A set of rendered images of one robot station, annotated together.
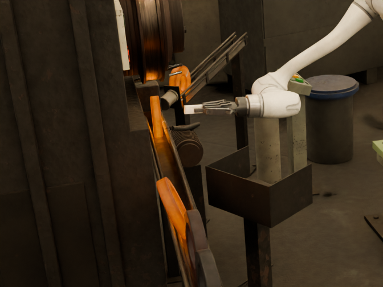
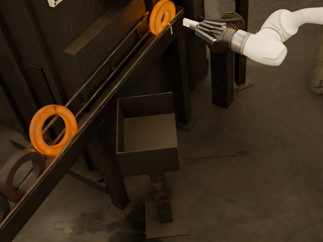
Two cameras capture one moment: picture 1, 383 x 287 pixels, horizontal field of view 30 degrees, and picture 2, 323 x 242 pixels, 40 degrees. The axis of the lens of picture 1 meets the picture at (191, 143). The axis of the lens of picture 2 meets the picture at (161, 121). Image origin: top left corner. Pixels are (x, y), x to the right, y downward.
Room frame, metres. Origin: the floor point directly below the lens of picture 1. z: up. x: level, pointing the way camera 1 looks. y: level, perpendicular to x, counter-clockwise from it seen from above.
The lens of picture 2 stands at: (1.34, -1.01, 1.88)
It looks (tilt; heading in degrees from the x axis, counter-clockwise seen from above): 48 degrees down; 46
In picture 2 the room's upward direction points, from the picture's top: 9 degrees counter-clockwise
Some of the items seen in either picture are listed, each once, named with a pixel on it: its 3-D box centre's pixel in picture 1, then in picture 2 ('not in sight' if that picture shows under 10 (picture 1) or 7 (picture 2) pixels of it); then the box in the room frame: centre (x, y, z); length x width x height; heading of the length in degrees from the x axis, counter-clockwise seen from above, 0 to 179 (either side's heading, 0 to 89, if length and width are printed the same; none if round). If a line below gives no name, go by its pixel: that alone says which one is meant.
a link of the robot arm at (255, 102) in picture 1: (252, 106); (240, 42); (2.58, -0.25, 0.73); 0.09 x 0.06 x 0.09; 7
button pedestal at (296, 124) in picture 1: (296, 133); not in sight; (3.30, -0.52, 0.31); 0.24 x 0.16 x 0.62; 7
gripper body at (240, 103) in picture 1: (233, 107); (224, 36); (2.57, -0.17, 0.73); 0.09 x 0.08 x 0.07; 97
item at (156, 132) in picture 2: (263, 263); (157, 178); (2.04, -0.20, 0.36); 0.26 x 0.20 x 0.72; 42
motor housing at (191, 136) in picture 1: (189, 187); (225, 63); (2.87, 0.03, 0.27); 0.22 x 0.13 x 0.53; 7
